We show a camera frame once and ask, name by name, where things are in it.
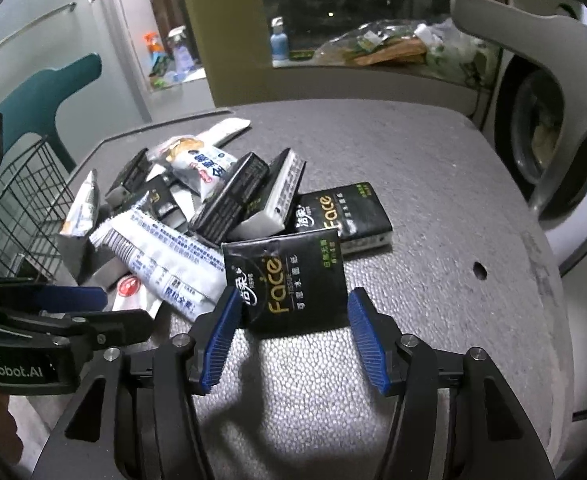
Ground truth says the black wire basket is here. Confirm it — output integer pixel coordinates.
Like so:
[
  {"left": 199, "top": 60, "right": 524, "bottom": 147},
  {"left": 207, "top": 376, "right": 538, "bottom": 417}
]
[{"left": 0, "top": 135, "right": 77, "bottom": 283}]

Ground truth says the small white red-mark packet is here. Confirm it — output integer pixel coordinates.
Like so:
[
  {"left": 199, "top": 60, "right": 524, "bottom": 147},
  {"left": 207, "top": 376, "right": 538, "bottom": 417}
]
[{"left": 111, "top": 272, "right": 163, "bottom": 318}]

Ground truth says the orange spray bottle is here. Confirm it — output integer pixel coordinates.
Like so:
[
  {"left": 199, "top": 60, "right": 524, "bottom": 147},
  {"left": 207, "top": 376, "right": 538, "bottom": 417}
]
[{"left": 144, "top": 31, "right": 167, "bottom": 68}]

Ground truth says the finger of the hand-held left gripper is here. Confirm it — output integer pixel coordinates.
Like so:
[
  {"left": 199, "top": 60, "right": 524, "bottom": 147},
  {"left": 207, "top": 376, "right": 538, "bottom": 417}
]
[
  {"left": 0, "top": 280, "right": 109, "bottom": 313},
  {"left": 38, "top": 309, "right": 155, "bottom": 350}
]

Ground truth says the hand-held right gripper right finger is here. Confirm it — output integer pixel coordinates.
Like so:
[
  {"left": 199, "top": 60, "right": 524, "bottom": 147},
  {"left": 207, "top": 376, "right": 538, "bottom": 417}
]
[{"left": 346, "top": 287, "right": 557, "bottom": 480}]

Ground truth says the white washing machine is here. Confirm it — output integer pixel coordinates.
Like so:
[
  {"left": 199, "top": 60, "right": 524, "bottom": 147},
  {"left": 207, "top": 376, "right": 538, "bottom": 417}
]
[{"left": 483, "top": 0, "right": 587, "bottom": 421}]

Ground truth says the clear plastic bag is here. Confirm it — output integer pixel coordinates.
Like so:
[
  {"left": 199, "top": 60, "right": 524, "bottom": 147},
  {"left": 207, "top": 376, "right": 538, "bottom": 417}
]
[{"left": 316, "top": 19, "right": 499, "bottom": 86}]

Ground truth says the blue bottle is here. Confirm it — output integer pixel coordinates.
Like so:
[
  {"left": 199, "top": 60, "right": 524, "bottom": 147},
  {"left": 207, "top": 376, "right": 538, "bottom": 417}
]
[{"left": 271, "top": 16, "right": 289, "bottom": 63}]

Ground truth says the grey chair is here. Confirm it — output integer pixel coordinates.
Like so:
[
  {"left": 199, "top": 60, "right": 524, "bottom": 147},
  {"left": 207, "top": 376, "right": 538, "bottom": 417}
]
[{"left": 450, "top": 0, "right": 587, "bottom": 221}]

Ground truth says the long white snack packet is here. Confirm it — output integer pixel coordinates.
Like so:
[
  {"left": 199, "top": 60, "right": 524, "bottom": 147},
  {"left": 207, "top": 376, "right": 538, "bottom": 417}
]
[
  {"left": 90, "top": 205, "right": 227, "bottom": 322},
  {"left": 194, "top": 117, "right": 252, "bottom": 148}
]

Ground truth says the white blue biscuit packet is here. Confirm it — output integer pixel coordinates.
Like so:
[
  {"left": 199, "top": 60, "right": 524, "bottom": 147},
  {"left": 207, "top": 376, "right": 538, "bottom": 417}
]
[
  {"left": 60, "top": 169, "right": 99, "bottom": 238},
  {"left": 146, "top": 135, "right": 239, "bottom": 201}
]

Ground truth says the teal chair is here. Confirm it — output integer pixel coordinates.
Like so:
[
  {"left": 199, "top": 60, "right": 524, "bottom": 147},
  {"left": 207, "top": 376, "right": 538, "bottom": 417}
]
[{"left": 0, "top": 53, "right": 103, "bottom": 171}]

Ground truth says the metal door handle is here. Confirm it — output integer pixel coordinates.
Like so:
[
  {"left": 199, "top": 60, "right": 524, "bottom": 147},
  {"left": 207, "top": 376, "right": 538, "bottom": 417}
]
[{"left": 0, "top": 2, "right": 77, "bottom": 73}]

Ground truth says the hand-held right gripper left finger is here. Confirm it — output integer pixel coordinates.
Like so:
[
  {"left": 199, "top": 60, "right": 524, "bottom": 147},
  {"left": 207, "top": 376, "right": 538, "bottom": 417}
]
[{"left": 31, "top": 287, "right": 247, "bottom": 480}]

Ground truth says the clear spray bottle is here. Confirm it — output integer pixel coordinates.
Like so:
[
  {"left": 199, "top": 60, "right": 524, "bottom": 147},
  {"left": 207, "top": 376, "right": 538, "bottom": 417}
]
[{"left": 168, "top": 27, "right": 197, "bottom": 73}]

